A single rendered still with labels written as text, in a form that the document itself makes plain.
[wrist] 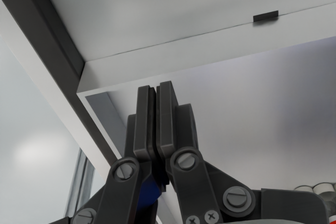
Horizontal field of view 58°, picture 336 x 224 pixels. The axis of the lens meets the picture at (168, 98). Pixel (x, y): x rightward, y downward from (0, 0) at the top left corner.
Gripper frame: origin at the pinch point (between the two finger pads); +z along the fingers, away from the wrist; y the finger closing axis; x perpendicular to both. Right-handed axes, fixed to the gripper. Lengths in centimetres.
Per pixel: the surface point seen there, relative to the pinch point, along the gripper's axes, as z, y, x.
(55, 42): 7.4, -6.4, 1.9
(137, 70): 6.9, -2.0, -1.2
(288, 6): 9.5, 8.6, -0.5
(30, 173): 97, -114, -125
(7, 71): 97, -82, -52
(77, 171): 33, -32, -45
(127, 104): 9.2, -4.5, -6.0
